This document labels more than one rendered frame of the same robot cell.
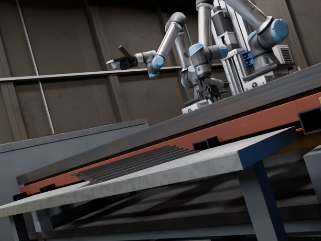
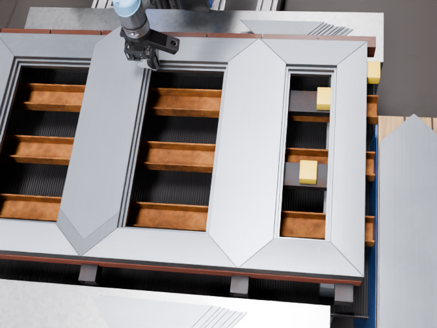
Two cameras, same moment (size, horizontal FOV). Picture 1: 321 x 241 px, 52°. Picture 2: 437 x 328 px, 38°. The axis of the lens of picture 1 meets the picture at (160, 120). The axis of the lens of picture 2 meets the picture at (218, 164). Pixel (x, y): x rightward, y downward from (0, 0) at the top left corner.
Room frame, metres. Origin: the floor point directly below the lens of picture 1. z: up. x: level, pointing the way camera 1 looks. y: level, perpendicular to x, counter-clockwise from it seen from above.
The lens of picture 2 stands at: (0.47, 0.03, 2.56)
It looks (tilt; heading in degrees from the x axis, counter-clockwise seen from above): 65 degrees down; 339
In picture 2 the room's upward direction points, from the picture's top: 15 degrees counter-clockwise
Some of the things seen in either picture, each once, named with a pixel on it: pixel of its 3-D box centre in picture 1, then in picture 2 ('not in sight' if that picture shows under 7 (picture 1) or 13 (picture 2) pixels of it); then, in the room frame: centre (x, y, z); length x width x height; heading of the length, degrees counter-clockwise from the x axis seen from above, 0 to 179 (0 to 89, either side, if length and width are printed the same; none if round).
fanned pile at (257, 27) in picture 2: not in sight; (295, 38); (1.49, -0.76, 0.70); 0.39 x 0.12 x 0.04; 49
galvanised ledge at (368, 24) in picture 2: not in sight; (197, 35); (1.74, -0.51, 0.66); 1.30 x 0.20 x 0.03; 49
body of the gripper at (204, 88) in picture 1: (206, 86); (139, 41); (1.60, -0.27, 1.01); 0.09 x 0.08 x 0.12; 49
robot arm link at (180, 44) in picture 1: (182, 52); not in sight; (2.37, -0.30, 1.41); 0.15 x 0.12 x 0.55; 17
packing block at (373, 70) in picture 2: not in sight; (371, 72); (1.19, -0.82, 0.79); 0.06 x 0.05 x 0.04; 139
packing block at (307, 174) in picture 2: not in sight; (307, 172); (1.04, -0.46, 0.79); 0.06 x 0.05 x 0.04; 139
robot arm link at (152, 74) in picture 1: (153, 69); not in sight; (2.27, -0.06, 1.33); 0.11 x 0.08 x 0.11; 17
